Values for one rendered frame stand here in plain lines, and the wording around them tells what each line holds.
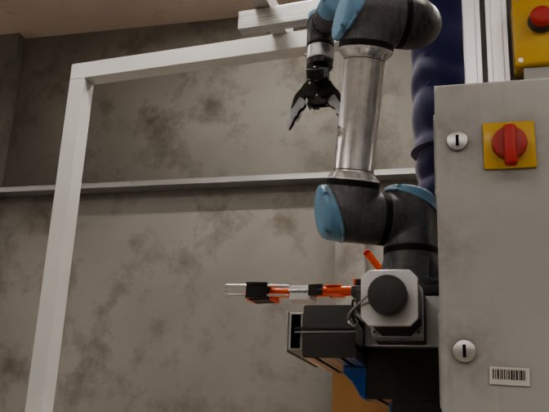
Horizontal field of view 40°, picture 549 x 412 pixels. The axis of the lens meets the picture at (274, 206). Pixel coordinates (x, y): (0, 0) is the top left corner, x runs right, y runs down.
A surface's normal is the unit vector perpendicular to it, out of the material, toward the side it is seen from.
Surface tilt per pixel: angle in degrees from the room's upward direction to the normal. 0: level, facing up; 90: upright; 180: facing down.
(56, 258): 90
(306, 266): 90
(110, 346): 90
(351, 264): 90
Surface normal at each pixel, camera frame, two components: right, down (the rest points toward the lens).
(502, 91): -0.25, -0.30
